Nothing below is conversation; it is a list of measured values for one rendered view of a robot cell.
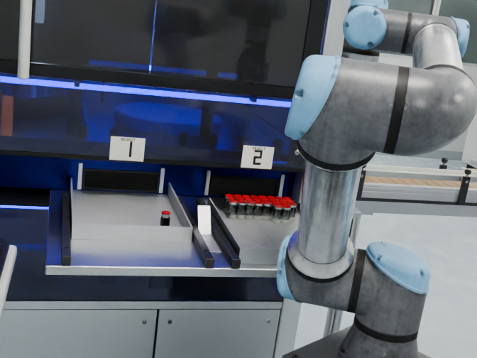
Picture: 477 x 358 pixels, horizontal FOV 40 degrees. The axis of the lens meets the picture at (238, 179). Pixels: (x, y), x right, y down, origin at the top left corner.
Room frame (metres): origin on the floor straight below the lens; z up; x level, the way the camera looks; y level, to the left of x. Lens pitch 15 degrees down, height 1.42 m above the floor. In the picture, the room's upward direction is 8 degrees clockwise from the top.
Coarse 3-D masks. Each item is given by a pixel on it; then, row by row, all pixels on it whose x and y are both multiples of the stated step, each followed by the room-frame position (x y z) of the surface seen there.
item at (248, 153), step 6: (246, 150) 1.67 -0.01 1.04; (252, 150) 1.68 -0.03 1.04; (264, 150) 1.69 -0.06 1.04; (270, 150) 1.69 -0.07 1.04; (246, 156) 1.67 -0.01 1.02; (252, 156) 1.68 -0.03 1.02; (264, 156) 1.69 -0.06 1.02; (270, 156) 1.69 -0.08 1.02; (246, 162) 1.67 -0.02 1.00; (252, 162) 1.68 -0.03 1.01; (258, 162) 1.68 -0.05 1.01; (264, 162) 1.69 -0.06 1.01; (270, 162) 1.69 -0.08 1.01; (264, 168) 1.69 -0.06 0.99; (270, 168) 1.69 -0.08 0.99
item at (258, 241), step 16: (224, 224) 1.43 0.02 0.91; (240, 224) 1.53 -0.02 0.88; (256, 224) 1.54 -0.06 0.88; (272, 224) 1.56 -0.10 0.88; (288, 224) 1.58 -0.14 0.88; (240, 240) 1.42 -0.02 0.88; (256, 240) 1.43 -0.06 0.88; (272, 240) 1.45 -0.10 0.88; (240, 256) 1.29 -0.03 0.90; (256, 256) 1.30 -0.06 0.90; (272, 256) 1.31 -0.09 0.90
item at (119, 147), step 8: (112, 136) 1.57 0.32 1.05; (112, 144) 1.57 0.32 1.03; (120, 144) 1.58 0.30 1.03; (128, 144) 1.59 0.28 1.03; (136, 144) 1.59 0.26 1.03; (144, 144) 1.60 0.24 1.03; (112, 152) 1.57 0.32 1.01; (120, 152) 1.58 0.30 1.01; (128, 152) 1.59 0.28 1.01; (136, 152) 1.59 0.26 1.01; (120, 160) 1.58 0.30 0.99; (128, 160) 1.59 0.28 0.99; (136, 160) 1.59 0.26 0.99
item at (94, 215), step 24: (72, 192) 1.50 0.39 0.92; (96, 192) 1.63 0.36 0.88; (120, 192) 1.65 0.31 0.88; (168, 192) 1.68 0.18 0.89; (72, 216) 1.34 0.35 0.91; (96, 216) 1.45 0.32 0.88; (120, 216) 1.47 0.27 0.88; (144, 216) 1.50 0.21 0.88; (144, 240) 1.34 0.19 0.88; (168, 240) 1.36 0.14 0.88
